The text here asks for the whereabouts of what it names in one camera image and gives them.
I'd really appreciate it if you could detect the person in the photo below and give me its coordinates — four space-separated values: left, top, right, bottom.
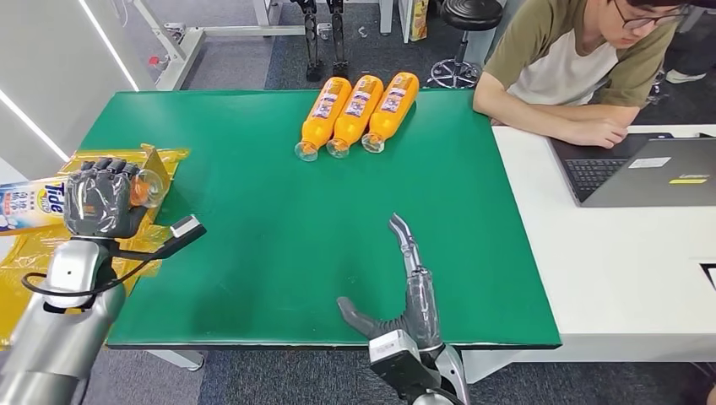
472 0 692 150

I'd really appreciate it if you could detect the white table frame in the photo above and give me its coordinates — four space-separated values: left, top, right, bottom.
131 0 332 92

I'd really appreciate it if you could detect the yellow plastic wrapped box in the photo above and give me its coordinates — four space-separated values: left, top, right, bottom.
0 143 192 351

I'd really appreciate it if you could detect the grey laptop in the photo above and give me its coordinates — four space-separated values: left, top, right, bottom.
547 132 716 209

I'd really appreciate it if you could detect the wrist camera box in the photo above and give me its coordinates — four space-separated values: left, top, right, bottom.
114 214 208 262
367 329 443 402

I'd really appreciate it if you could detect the yellow printed carton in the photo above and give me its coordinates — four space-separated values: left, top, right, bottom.
410 0 431 42

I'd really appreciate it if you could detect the black metal leg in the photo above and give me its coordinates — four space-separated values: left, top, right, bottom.
327 0 351 78
296 0 326 84

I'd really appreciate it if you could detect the black round stool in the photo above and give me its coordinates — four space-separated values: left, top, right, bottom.
427 0 505 90

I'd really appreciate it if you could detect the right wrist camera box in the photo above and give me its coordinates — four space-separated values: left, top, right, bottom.
367 329 443 402

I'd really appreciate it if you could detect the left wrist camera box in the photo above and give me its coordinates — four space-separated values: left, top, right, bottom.
114 214 208 262

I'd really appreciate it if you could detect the person's hand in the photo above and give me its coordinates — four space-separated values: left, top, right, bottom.
567 118 630 150

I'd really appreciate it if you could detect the orange detergent bottle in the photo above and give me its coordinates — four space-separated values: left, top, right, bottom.
326 74 385 159
361 71 420 154
295 77 353 163
0 168 166 237

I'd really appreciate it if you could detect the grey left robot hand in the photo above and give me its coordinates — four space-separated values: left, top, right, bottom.
62 158 150 240

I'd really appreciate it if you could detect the green table mat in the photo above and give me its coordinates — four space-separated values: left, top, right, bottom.
78 89 562 351

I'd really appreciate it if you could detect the white sneaker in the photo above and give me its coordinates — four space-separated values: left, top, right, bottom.
664 68 707 85

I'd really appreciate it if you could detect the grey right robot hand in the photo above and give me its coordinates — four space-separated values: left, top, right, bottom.
336 213 443 351

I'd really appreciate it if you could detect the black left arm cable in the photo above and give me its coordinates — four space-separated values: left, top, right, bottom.
21 254 155 300

